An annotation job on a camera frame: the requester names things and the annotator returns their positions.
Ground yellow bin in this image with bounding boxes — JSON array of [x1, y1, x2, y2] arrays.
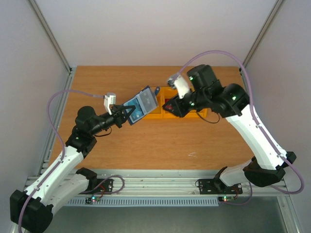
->
[[184, 109, 207, 118], [161, 87, 179, 118], [143, 86, 163, 119]]

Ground right aluminium frame post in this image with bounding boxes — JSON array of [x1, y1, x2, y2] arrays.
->
[[243, 0, 286, 67]]

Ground left yellow bin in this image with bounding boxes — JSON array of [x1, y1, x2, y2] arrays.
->
[[143, 86, 163, 119]]

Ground circuit board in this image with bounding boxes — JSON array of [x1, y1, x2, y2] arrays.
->
[[218, 196, 237, 203], [85, 196, 101, 204]]

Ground aluminium rail base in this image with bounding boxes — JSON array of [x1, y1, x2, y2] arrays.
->
[[21, 168, 290, 198]]

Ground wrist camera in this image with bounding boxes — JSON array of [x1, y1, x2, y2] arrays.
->
[[104, 92, 116, 115], [167, 73, 190, 99]]

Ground grey slotted cable duct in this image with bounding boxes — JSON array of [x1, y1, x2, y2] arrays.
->
[[66, 197, 219, 207]]

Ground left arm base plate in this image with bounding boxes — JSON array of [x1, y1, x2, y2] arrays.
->
[[79, 178, 114, 195]]

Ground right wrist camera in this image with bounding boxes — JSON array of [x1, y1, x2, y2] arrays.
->
[[167, 73, 190, 99]]

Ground left aluminium frame post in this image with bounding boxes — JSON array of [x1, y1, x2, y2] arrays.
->
[[27, 0, 72, 74]]

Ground right yellow bin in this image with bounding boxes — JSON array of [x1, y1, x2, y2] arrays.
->
[[184, 109, 207, 118]]

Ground left circuit board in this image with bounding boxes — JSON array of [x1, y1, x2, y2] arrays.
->
[[85, 196, 101, 204]]

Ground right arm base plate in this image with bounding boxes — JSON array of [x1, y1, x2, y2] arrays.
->
[[195, 179, 243, 195]]

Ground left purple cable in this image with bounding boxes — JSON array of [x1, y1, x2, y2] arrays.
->
[[18, 89, 107, 233]]

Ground blue card holder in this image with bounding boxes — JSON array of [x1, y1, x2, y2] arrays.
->
[[123, 86, 158, 125]]

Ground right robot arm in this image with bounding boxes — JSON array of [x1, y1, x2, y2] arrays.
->
[[162, 65, 296, 194]]

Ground red credit card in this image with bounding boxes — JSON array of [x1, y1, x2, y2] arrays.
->
[[163, 99, 174, 111]]

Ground middle yellow bin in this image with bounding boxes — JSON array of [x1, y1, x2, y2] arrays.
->
[[161, 87, 179, 118]]

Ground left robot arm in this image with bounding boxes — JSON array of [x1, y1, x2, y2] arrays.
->
[[10, 105, 135, 233]]

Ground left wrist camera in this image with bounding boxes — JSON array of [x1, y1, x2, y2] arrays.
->
[[104, 92, 116, 115]]

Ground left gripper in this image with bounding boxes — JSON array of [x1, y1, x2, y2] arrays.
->
[[90, 104, 136, 135]]

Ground right circuit board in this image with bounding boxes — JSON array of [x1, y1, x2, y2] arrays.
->
[[218, 196, 237, 203]]

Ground aluminium frame post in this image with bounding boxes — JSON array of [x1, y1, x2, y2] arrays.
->
[[243, 0, 286, 67], [27, 0, 72, 74]]

